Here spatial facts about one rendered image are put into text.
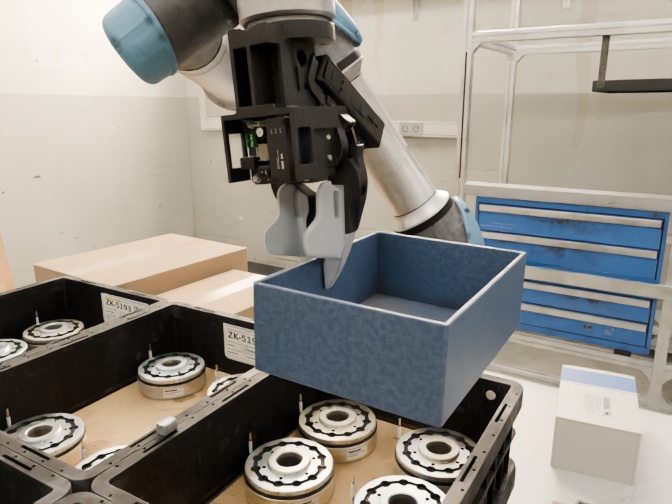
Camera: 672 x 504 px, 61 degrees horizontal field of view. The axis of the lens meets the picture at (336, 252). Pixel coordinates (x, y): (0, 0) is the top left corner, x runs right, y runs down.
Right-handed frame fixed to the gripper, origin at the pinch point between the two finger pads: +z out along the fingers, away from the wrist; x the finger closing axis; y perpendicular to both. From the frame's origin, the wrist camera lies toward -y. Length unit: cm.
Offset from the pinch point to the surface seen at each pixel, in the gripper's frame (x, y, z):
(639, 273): 4, -195, 49
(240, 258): -73, -64, 17
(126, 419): -39.5, -3.5, 25.0
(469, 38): -58, -191, -45
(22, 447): -28.2, 15.3, 16.2
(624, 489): 18, -45, 44
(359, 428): -8.4, -15.7, 25.1
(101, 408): -45, -3, 24
